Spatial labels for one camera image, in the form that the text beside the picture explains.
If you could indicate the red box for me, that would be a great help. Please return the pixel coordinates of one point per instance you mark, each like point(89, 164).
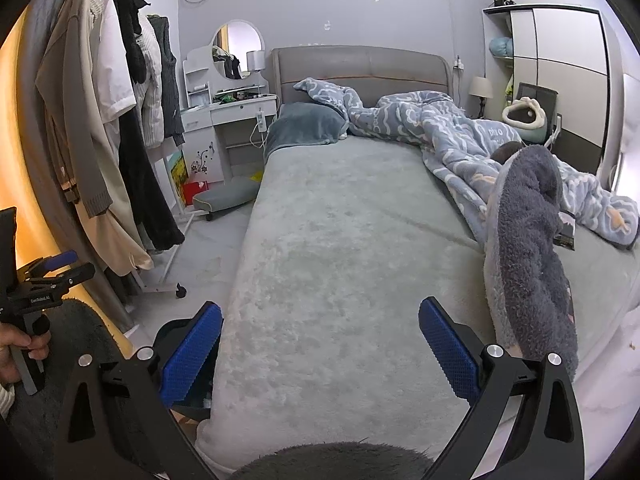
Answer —
point(195, 192)

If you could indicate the dark printed card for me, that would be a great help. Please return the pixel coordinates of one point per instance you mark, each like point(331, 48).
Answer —
point(568, 300)

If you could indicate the white vanity table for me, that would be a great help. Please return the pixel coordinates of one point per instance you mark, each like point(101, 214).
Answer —
point(200, 120)

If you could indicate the round vanity mirror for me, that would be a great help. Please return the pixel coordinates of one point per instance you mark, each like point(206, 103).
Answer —
point(237, 40)

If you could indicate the grey cushioned stool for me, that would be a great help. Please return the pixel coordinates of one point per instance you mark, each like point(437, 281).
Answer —
point(225, 195)

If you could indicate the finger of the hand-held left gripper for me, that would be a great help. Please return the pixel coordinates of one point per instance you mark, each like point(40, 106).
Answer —
point(82, 274)
point(60, 259)

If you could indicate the dark teal trash bin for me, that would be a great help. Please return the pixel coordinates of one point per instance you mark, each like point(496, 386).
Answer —
point(172, 332)

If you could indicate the light blue plush toy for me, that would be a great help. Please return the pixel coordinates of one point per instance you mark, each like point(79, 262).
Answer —
point(501, 47)

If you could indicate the yellow printed bag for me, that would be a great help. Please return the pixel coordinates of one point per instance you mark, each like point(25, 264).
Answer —
point(179, 172)

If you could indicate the white and grey wardrobe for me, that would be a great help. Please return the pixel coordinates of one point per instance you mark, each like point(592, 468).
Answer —
point(565, 65)

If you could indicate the dark item on wardrobe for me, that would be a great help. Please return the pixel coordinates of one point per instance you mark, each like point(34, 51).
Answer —
point(503, 3)

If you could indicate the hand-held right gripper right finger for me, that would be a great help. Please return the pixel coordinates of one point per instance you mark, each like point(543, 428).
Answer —
point(450, 355)

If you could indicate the dark grey knit vest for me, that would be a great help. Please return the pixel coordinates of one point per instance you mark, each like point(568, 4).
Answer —
point(170, 75)

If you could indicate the grey padded headboard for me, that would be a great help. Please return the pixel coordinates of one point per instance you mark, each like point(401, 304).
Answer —
point(360, 67)

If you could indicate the cream and green cat bed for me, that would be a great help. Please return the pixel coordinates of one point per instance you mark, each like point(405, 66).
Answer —
point(525, 127)

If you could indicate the black scarf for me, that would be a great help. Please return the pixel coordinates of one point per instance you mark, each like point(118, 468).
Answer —
point(127, 20)

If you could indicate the silver lamp shade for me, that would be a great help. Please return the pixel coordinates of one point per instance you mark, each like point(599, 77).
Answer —
point(255, 61)

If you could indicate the white clothes rack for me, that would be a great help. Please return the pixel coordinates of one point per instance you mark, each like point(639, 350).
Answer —
point(172, 255)

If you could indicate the black foil packet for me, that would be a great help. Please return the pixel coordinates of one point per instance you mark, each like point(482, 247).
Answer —
point(566, 232)

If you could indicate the black office chair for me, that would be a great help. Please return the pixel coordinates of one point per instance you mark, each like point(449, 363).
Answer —
point(545, 95)

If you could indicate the dark brown plush item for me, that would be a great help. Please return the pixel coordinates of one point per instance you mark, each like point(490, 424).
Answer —
point(506, 152)

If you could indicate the white shirt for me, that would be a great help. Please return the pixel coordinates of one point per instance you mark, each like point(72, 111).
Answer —
point(115, 65)

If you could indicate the blue patterned blanket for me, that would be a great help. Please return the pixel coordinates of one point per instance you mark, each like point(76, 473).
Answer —
point(415, 120)

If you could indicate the taupe coat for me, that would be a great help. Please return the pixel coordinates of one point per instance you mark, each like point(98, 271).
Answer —
point(70, 95)

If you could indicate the blue-grey pillow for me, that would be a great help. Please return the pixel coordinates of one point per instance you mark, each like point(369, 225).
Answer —
point(305, 127)

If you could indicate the cream coat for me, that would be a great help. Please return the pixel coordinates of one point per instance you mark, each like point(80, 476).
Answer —
point(125, 230)

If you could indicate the white power strip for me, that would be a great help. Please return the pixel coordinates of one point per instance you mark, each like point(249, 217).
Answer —
point(260, 120)

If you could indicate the wall socket with charger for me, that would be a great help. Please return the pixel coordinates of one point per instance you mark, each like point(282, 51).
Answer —
point(458, 64)

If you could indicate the long black garment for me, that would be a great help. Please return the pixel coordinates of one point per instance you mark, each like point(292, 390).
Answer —
point(150, 190)

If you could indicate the bedside table lamp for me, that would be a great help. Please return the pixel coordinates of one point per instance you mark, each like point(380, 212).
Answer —
point(481, 87)

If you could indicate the yellow paper scrap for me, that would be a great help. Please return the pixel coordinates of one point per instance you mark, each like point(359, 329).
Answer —
point(256, 176)

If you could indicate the person's left hand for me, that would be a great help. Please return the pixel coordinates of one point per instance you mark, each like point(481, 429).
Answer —
point(7, 355)

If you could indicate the grey fluffy garment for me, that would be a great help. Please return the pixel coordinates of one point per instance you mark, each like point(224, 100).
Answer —
point(530, 260)

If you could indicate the white puffer jacket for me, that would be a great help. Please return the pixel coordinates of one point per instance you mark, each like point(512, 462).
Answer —
point(150, 90)

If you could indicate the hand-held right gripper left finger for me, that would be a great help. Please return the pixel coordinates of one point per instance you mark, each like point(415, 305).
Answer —
point(192, 355)

